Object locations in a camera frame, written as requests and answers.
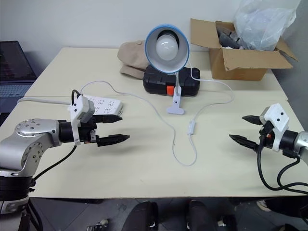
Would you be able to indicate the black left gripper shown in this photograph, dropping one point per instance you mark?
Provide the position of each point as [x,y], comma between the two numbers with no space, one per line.
[87,131]

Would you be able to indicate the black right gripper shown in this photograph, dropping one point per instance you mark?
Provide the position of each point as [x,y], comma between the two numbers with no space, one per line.
[267,134]

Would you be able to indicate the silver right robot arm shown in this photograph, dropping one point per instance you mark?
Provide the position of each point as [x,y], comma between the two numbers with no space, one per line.
[298,143]

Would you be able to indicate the blue white clamp desk lamp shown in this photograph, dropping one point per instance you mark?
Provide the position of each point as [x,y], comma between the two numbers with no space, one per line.
[173,63]

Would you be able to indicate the white power strip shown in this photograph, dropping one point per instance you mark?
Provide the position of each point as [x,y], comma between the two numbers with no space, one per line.
[108,104]

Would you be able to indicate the brown cardboard box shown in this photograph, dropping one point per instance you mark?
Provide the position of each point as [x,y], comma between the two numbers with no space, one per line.
[240,66]

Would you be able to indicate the beige cloth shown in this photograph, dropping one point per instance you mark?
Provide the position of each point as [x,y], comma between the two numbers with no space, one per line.
[131,57]

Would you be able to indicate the white shoe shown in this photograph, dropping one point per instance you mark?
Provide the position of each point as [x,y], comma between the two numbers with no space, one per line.
[263,206]

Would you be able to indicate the black case with orange latch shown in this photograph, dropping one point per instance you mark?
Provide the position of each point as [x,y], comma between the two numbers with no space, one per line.
[187,83]

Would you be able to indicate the dark rounded shape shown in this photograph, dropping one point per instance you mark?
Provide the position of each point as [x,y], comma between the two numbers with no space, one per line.
[142,216]
[201,216]

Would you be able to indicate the grey items in box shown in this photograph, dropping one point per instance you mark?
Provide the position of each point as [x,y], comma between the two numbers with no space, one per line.
[226,36]

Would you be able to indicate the white light bulb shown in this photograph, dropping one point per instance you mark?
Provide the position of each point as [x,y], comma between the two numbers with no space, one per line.
[167,47]

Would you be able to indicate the clear plastic bag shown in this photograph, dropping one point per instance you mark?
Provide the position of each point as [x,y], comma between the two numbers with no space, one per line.
[262,24]

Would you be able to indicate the dark laptop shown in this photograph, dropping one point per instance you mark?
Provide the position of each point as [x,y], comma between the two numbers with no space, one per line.
[14,65]

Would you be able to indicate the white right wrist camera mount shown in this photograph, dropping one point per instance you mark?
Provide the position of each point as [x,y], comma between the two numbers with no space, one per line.
[276,115]

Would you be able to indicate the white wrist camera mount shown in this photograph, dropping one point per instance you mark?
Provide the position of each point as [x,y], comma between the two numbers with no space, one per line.
[80,107]
[276,115]

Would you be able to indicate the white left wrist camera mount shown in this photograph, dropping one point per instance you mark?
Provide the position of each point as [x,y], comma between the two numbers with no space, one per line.
[80,107]

